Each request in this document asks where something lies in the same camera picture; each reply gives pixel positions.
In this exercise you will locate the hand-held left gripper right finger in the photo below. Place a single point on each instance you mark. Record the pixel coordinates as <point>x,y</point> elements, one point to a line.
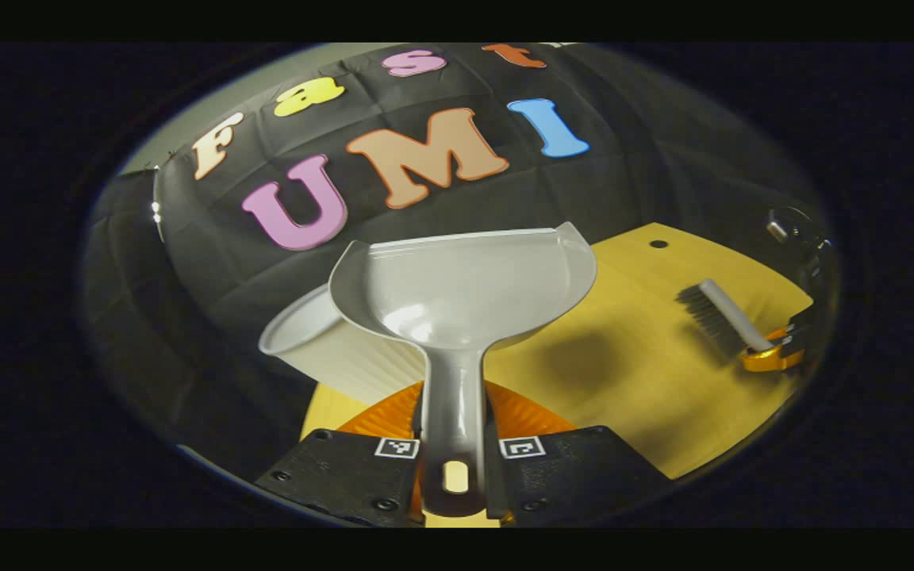
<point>576,472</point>

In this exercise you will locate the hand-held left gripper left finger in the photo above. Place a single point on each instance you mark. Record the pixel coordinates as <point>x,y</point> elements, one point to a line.
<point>346,476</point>

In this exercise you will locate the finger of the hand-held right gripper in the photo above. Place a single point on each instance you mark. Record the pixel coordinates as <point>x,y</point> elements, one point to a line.
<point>774,361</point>
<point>798,325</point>

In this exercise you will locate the small grey broom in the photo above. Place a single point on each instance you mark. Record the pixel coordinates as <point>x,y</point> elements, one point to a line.
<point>731,313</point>

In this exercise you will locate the white ribbed garbage bin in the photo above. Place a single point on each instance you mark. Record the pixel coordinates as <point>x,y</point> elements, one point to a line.
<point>330,357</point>

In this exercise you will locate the grey plastic dustpan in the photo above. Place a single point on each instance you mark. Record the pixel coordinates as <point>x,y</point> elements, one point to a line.
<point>465,293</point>

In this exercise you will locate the wooden desktop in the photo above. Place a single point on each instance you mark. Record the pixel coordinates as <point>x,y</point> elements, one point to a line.
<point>647,396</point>

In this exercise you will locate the dark metal fixture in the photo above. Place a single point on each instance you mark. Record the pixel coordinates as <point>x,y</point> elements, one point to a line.
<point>798,234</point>

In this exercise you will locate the black backdrop cloth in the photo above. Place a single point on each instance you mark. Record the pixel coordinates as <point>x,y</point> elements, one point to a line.
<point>624,182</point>

